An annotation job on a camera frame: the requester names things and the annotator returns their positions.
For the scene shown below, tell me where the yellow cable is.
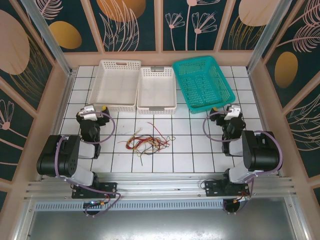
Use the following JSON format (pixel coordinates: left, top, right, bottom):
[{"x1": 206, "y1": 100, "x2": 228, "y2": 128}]
[
  {"x1": 132, "y1": 139, "x2": 173, "y2": 154},
  {"x1": 116, "y1": 127, "x2": 144, "y2": 146}
]

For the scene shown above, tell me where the red cable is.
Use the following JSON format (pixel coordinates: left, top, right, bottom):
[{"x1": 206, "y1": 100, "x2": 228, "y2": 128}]
[
  {"x1": 126, "y1": 135, "x2": 151, "y2": 151},
  {"x1": 147, "y1": 121, "x2": 176, "y2": 147},
  {"x1": 138, "y1": 138, "x2": 172, "y2": 150}
]

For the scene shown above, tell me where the black cable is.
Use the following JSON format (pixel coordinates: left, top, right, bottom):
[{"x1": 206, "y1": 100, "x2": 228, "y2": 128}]
[
  {"x1": 134, "y1": 134, "x2": 163, "y2": 153},
  {"x1": 149, "y1": 135, "x2": 176, "y2": 151},
  {"x1": 138, "y1": 149, "x2": 154, "y2": 166},
  {"x1": 129, "y1": 139, "x2": 152, "y2": 158}
]

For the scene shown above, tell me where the large white plastic basket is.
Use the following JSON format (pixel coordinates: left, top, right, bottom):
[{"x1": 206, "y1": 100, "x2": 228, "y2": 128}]
[{"x1": 87, "y1": 59, "x2": 143, "y2": 113}]

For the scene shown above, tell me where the teal plastic basket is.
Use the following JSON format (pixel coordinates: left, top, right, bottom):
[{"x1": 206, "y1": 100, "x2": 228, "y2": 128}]
[{"x1": 172, "y1": 55, "x2": 237, "y2": 115}]

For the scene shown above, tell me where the grey metal sheet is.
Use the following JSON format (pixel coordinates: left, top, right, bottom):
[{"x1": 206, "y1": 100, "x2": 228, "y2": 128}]
[{"x1": 13, "y1": 197, "x2": 310, "y2": 240}]

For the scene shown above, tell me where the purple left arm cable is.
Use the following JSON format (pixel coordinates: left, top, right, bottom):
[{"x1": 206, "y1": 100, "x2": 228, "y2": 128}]
[{"x1": 54, "y1": 111, "x2": 123, "y2": 219}]

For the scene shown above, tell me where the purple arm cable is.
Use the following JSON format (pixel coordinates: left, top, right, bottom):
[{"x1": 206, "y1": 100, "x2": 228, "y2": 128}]
[
  {"x1": 54, "y1": 111, "x2": 123, "y2": 219},
  {"x1": 202, "y1": 111, "x2": 285, "y2": 216}
]

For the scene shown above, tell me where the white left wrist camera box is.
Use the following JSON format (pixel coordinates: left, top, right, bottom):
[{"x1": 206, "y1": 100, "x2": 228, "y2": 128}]
[{"x1": 78, "y1": 105, "x2": 97, "y2": 120}]

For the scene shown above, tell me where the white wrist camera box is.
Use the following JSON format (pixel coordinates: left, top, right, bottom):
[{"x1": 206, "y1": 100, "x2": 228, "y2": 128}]
[
  {"x1": 223, "y1": 104, "x2": 241, "y2": 121},
  {"x1": 78, "y1": 105, "x2": 97, "y2": 120}
]

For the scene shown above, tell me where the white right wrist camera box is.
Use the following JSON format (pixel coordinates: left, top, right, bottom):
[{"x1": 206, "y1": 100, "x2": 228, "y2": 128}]
[{"x1": 223, "y1": 104, "x2": 241, "y2": 121}]

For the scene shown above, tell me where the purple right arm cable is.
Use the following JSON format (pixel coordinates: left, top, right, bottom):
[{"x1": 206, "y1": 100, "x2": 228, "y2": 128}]
[{"x1": 202, "y1": 111, "x2": 285, "y2": 216}]

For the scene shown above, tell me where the aluminium side rail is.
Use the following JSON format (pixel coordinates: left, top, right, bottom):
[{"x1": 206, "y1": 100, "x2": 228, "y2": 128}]
[
  {"x1": 37, "y1": 71, "x2": 77, "y2": 182},
  {"x1": 247, "y1": 71, "x2": 285, "y2": 177}
]

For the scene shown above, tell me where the white basket with grey handles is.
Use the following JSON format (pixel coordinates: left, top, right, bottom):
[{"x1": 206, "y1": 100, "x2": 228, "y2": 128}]
[{"x1": 136, "y1": 66, "x2": 178, "y2": 116}]

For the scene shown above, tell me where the aluminium frame post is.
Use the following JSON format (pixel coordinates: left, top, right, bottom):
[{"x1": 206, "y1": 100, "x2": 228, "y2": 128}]
[
  {"x1": 246, "y1": 0, "x2": 293, "y2": 74},
  {"x1": 26, "y1": 0, "x2": 77, "y2": 77}
]

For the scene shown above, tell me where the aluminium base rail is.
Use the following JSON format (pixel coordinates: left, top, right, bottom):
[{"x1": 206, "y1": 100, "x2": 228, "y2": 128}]
[{"x1": 23, "y1": 171, "x2": 300, "y2": 201}]

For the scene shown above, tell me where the grey slotted cable duct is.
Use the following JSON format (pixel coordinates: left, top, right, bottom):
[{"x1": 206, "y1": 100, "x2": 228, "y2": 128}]
[{"x1": 34, "y1": 201, "x2": 226, "y2": 213}]

